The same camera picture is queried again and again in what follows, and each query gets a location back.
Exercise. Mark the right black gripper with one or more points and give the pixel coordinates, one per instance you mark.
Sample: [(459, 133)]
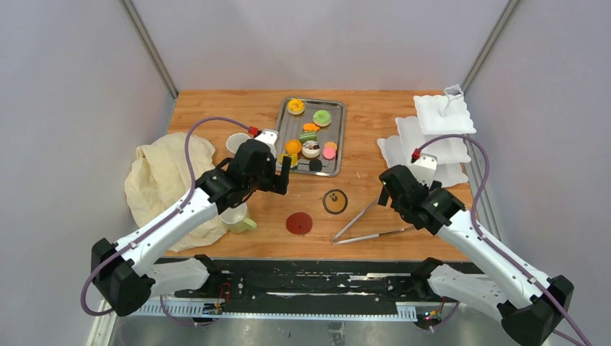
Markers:
[(435, 184)]

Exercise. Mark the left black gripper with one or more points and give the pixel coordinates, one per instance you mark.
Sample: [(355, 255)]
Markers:
[(277, 182)]

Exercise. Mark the white chocolate donut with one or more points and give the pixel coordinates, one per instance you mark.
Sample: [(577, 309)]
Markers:
[(311, 149)]

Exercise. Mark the pink macaron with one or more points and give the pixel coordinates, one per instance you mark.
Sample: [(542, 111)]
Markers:
[(329, 153)]

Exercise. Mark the steel baking tray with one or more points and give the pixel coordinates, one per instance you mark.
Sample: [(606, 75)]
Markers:
[(289, 126)]

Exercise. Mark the metal serving tongs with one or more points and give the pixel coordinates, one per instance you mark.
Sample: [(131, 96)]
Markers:
[(357, 231)]

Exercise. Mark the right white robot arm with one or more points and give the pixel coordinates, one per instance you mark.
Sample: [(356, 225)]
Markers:
[(526, 302)]

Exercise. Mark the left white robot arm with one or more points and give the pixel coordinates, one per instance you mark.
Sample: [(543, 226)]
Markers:
[(126, 272)]

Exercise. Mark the yellow cake slice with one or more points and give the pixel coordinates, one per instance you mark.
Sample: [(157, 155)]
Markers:
[(292, 160)]

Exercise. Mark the black sandwich cookie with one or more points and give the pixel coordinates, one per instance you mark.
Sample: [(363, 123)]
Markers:
[(315, 165)]

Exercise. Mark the orange macaron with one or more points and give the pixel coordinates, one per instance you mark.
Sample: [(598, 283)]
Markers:
[(293, 146)]

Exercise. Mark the red apple coaster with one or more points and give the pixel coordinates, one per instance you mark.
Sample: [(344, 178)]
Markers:
[(299, 223)]

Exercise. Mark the green layered cake roll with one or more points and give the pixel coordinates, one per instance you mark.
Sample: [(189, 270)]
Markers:
[(307, 136)]

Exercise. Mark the yellow face coaster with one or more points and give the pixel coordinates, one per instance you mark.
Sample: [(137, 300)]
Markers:
[(335, 201)]

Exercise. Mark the orange star cookie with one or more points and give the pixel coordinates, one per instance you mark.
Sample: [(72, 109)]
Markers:
[(310, 127)]

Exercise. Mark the orange biscuit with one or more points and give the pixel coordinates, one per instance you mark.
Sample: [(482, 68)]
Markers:
[(331, 144)]

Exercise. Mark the green frosted donut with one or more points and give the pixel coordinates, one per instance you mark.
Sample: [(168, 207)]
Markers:
[(322, 118)]

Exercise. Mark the yellow flower tart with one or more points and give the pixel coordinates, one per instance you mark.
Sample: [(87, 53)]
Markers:
[(296, 106)]

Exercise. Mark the cream cloth bag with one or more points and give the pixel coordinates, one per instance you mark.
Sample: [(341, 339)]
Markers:
[(159, 177)]

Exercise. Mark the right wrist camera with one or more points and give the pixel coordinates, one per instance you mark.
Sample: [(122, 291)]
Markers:
[(424, 168)]

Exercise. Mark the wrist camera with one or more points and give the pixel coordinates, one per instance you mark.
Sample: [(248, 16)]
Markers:
[(270, 138), (424, 168)]

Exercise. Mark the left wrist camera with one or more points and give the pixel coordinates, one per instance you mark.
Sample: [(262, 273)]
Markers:
[(270, 138)]

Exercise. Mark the green handled white mug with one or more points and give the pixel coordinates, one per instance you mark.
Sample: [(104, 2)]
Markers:
[(238, 220)]

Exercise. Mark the pink handled white mug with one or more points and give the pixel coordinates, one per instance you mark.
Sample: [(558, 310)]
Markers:
[(234, 141)]

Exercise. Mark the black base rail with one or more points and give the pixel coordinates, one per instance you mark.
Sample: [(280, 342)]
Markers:
[(307, 289)]

